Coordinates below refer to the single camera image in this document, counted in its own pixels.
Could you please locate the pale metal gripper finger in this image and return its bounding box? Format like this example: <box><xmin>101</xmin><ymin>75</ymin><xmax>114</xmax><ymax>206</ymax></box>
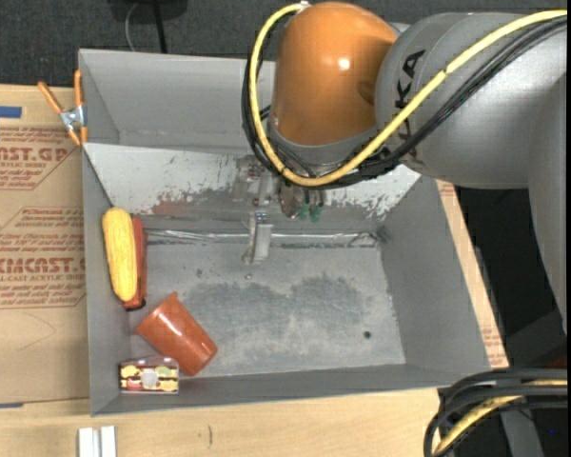
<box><xmin>256</xmin><ymin>212</ymin><xmax>274</xmax><ymax>262</ymax></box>
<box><xmin>241</xmin><ymin>210</ymin><xmax>260</xmax><ymax>265</ymax></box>

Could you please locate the grey metal bin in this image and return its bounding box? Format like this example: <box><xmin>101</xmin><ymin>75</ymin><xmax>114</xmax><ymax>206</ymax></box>
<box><xmin>77</xmin><ymin>49</ymin><xmax>494</xmax><ymax>417</ymax></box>

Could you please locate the red-orange flat block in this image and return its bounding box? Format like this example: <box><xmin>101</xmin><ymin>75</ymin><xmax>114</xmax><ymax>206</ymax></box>
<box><xmin>122</xmin><ymin>217</ymin><xmax>149</xmax><ymax>310</ymax></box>

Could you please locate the orange-red plastic cup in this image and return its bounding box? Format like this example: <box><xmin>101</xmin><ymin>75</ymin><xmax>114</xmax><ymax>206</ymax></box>
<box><xmin>133</xmin><ymin>290</ymin><xmax>219</xmax><ymax>378</ymax></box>

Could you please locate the yellow corn cob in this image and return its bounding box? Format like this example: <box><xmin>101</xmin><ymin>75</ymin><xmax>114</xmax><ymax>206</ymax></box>
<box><xmin>101</xmin><ymin>207</ymin><xmax>140</xmax><ymax>303</ymax></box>

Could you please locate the small box with burger print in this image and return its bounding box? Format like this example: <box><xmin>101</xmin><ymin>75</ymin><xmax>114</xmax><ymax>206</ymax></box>
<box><xmin>118</xmin><ymin>355</ymin><xmax>181</xmax><ymax>395</ymax></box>

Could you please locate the brown cardboard board, red print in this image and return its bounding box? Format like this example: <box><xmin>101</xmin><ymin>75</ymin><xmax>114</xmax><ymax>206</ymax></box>
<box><xmin>0</xmin><ymin>82</ymin><xmax>511</xmax><ymax>407</ymax></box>

